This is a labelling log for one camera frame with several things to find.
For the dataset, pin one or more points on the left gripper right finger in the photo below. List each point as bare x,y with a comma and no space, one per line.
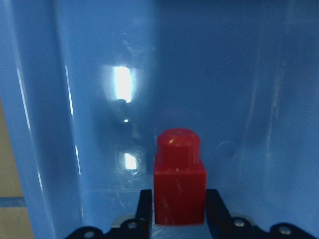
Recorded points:
217,215

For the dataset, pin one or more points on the red block with stud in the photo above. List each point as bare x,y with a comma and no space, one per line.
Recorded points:
179,179

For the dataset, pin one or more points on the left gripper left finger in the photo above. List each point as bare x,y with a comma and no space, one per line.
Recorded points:
144,212

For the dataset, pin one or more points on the blue plastic tray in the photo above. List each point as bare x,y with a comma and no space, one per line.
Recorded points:
87,86

